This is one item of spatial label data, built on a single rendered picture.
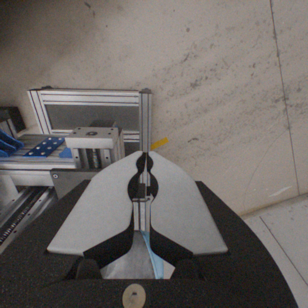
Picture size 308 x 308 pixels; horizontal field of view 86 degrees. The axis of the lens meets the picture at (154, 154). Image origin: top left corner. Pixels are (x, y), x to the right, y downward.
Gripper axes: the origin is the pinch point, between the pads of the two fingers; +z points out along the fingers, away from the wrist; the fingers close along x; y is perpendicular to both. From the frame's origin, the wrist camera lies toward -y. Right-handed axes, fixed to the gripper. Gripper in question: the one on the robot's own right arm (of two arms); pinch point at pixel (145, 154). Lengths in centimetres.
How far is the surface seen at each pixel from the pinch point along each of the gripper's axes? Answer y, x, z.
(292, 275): 154, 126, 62
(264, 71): -1, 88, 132
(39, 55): -8, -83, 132
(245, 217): 158, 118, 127
